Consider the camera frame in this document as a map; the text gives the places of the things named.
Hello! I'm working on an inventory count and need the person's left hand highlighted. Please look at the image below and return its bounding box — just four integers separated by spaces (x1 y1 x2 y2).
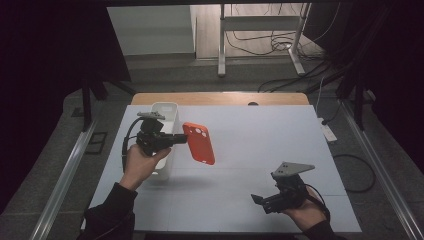
119 143 173 192

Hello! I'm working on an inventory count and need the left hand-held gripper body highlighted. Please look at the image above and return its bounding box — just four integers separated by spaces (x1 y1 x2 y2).
135 111 175 157

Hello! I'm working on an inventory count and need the aluminium rail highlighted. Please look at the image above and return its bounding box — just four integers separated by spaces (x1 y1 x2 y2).
29 119 98 240
339 99 424 240

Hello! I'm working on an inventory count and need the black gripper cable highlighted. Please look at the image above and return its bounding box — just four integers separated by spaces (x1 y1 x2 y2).
121 116 145 174
303 182 332 222

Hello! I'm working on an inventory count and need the white power strip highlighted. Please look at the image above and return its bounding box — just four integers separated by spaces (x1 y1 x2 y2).
317 117 338 144

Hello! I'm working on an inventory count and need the person's right hand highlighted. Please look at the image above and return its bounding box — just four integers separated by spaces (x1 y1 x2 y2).
282 185 330 233

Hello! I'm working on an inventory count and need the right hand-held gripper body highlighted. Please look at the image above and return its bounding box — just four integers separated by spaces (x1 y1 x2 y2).
262 161 316 215

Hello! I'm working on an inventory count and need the black metal stand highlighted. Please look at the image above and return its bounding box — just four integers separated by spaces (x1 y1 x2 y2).
334 71 368 132
79 74 138 133

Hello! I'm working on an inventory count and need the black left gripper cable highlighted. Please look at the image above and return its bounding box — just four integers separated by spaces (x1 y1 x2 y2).
121 116 145 174

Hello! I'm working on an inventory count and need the tangle of black floor cables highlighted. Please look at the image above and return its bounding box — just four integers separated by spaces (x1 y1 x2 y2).
224 2 344 94

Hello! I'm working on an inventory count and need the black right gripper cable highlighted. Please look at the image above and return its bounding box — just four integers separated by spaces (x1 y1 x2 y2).
303 182 332 222

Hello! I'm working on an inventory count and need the black looped floor cable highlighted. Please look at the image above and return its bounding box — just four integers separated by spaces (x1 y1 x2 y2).
332 153 377 194

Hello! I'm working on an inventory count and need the wooden table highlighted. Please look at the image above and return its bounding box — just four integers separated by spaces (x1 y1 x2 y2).
130 91 311 107

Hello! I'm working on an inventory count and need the white metal desk frame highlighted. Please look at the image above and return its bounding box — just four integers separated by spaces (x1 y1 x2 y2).
217 2 313 78

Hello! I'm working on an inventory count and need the white table cover sheet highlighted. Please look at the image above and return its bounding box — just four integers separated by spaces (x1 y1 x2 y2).
81 104 363 234

